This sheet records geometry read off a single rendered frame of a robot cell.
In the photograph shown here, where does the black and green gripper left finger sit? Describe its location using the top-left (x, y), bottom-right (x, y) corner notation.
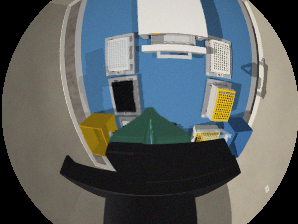
top-left (108, 107), bottom-right (150, 144)

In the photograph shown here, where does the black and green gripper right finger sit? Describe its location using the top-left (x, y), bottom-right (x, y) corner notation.
top-left (150, 107), bottom-right (192, 144)

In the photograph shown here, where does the yellow open-top bin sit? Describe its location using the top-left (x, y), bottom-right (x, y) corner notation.
top-left (79, 113), bottom-right (117, 157)

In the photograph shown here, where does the blue bench mat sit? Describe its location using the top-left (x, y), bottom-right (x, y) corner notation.
top-left (81, 0), bottom-right (252, 137)

